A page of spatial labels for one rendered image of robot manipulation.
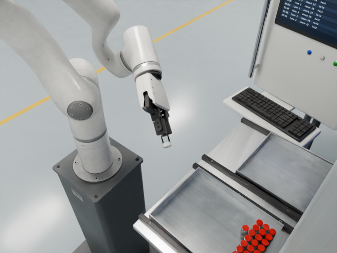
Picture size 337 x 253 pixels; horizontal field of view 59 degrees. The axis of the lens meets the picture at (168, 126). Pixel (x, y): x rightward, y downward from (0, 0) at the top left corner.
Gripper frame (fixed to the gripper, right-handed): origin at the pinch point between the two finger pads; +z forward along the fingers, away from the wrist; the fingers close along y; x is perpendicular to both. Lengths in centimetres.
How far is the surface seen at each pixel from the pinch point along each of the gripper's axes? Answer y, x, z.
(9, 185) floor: -73, -158, -31
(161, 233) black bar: -15.5, -16.7, 26.6
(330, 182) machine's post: 34, 32, 25
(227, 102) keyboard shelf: -75, 6, -25
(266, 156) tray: -51, 17, 10
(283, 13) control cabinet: -58, 45, -47
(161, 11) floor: -267, -69, -254
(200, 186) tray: -32.4, -5.8, 15.0
